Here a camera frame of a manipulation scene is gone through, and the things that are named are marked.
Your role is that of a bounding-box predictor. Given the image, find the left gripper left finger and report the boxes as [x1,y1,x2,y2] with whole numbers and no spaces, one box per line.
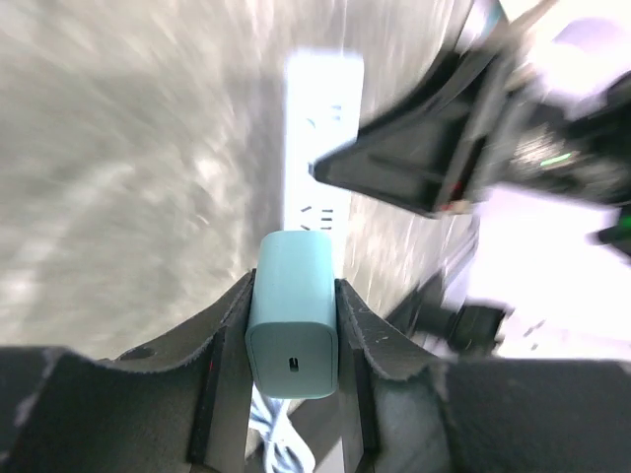
[1,274,254,472]

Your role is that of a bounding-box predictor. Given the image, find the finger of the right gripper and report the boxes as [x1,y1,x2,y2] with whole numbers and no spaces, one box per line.
[310,50,493,217]

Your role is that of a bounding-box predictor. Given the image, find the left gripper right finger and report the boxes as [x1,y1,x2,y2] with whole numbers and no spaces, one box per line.
[335,280,630,472]

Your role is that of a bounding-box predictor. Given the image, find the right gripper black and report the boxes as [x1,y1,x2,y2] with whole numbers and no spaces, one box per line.
[467,0,631,208]

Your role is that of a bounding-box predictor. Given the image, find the blue long power strip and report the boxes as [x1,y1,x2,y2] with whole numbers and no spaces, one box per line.
[283,46,366,237]

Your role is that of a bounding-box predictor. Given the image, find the green charger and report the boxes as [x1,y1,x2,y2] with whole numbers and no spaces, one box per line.
[245,231,338,399]

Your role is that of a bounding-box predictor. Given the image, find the blue coiled cable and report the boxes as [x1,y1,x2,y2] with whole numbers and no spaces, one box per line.
[245,383,316,473]

